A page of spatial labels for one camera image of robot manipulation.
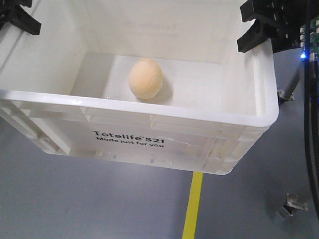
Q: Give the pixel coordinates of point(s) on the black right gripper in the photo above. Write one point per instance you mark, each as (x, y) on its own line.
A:
(281, 21)

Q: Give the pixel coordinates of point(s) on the cream round plush toy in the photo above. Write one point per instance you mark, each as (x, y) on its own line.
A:
(145, 78)

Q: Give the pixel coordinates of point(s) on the yellow floor tape line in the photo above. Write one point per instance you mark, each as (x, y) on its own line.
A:
(191, 217)

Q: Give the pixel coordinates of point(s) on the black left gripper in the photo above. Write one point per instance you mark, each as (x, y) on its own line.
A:
(11, 11)

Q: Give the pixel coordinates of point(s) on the green circuit board with LED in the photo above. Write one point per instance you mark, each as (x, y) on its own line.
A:
(314, 40)

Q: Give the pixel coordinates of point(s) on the metal caster foot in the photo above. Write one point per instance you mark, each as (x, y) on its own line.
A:
(294, 202)

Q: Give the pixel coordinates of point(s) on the white plastic Totelife tote box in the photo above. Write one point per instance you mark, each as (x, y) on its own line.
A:
(67, 89)

